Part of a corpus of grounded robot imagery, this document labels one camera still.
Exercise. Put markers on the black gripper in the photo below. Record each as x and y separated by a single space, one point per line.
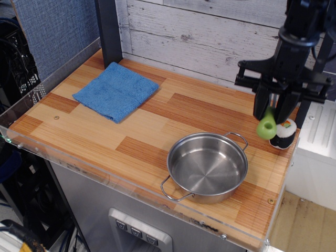
285 74

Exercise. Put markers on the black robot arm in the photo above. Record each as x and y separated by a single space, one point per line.
306 21

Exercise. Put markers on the clear acrylic table guard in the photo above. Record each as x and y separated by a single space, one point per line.
102 166

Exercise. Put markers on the plush sushi roll toy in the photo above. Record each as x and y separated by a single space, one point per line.
285 135

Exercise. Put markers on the blue folded cloth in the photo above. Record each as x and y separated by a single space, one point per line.
116 92

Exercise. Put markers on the dark grey left post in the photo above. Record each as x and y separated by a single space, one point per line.
109 31

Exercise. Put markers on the black equipment rack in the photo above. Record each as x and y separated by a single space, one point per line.
27 183

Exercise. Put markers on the silver dispenser button panel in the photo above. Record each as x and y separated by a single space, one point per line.
131 234

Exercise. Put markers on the stainless steel pot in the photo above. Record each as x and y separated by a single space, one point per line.
207 167

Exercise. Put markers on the white ribbed appliance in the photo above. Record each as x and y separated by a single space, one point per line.
312 172

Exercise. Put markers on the dark grey right post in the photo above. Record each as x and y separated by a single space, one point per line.
319 68

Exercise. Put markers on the green handled grey spatula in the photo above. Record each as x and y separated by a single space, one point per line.
267 128

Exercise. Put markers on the dark grey post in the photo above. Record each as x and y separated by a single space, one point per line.
109 31
319 68

